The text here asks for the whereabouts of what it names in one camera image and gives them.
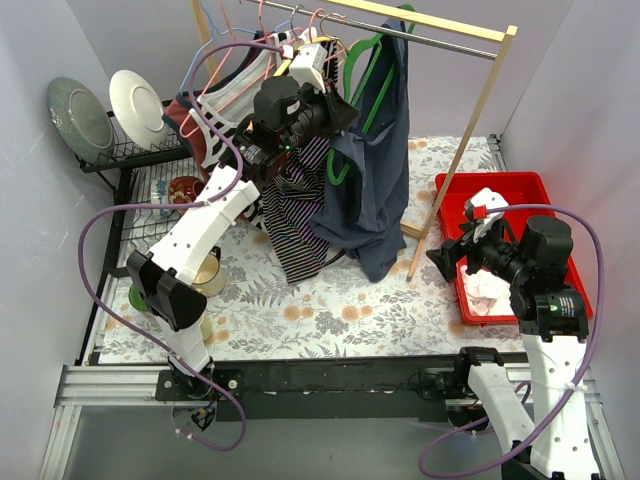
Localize black wire dish rack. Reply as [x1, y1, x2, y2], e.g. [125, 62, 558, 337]
[78, 111, 199, 278]

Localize wooden clothes rack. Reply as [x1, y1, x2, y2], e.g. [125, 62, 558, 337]
[189, 0, 519, 280]

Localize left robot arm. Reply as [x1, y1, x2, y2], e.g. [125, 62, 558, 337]
[127, 77, 358, 400]

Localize blue white ceramic cup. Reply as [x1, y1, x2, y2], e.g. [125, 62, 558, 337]
[149, 179, 172, 220]

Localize floral table cloth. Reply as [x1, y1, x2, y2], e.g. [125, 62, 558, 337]
[97, 135, 531, 365]

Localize black white striped tank top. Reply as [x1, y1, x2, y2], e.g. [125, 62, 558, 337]
[188, 25, 317, 229]

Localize maroon tank top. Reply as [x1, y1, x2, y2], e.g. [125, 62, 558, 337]
[163, 52, 263, 180]

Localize yellow plastic hanger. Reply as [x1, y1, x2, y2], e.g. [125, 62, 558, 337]
[273, 38, 309, 77]

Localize purple striped tank top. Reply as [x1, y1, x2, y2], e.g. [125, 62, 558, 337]
[262, 137, 329, 285]

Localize cream white mug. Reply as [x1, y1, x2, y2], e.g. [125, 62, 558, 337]
[192, 246, 226, 297]

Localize white pink cloth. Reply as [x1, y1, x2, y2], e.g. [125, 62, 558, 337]
[460, 265, 513, 317]

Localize green plastic hanger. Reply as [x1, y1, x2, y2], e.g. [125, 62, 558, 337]
[327, 3, 419, 185]

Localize pink wire hanger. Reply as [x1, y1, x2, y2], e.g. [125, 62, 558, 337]
[182, 1, 286, 111]

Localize grey green ceramic plate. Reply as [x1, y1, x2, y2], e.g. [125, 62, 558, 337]
[46, 77, 114, 165]

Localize navy blue tank top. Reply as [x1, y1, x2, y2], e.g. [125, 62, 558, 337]
[310, 35, 410, 283]

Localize blue wire hanger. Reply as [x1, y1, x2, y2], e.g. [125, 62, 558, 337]
[179, 1, 226, 93]

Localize green interior mug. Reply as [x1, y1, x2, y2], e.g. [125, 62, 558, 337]
[128, 284, 149, 312]

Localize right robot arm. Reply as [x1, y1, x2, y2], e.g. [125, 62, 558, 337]
[427, 207, 601, 479]

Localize white ceramic plate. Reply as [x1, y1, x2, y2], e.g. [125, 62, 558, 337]
[109, 70, 169, 151]

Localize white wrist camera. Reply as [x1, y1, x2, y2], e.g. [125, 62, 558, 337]
[465, 187, 508, 243]
[282, 43, 327, 93]

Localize red floral bowl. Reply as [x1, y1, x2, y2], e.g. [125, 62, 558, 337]
[168, 176, 205, 204]

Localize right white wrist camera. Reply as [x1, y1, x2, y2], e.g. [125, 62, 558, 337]
[465, 187, 508, 243]

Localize red plastic bin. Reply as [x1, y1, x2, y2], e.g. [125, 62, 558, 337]
[439, 172, 594, 327]

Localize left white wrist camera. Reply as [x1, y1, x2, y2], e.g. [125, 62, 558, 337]
[282, 43, 327, 93]

